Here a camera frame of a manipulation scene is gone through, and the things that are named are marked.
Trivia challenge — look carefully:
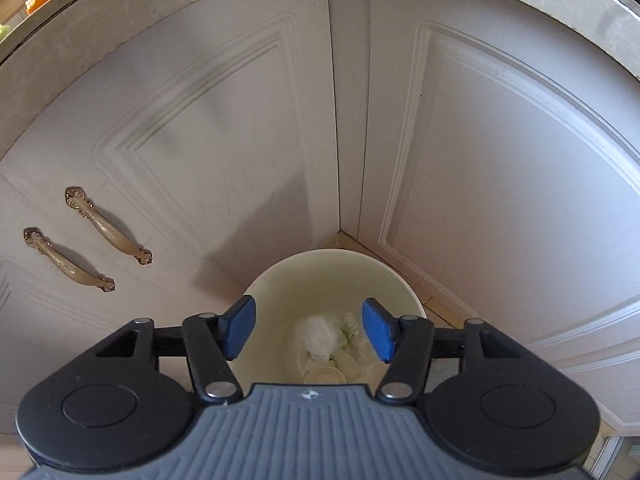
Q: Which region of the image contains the clear plastic bag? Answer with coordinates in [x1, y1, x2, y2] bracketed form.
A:
[295, 315, 347, 361]

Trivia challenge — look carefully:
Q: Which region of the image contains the white trash bin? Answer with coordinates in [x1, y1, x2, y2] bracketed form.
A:
[231, 249, 425, 390]

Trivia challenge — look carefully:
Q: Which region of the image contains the left white cabinet door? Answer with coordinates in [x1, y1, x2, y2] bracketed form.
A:
[1, 0, 338, 434]

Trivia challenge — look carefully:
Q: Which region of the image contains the white cabinet door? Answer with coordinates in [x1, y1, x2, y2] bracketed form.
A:
[1, 0, 338, 434]
[358, 0, 639, 436]

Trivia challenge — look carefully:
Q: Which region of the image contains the right white cabinet door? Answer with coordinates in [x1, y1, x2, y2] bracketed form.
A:
[358, 0, 639, 436]

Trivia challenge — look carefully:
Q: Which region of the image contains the lower brass cabinet handle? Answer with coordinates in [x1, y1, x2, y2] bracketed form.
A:
[23, 226, 116, 292]

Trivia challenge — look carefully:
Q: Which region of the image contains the brass cabinet handle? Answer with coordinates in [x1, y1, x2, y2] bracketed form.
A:
[23, 226, 116, 292]
[65, 186, 153, 266]

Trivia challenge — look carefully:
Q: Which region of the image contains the upper brass cabinet handle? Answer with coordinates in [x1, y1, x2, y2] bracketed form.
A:
[65, 186, 153, 266]

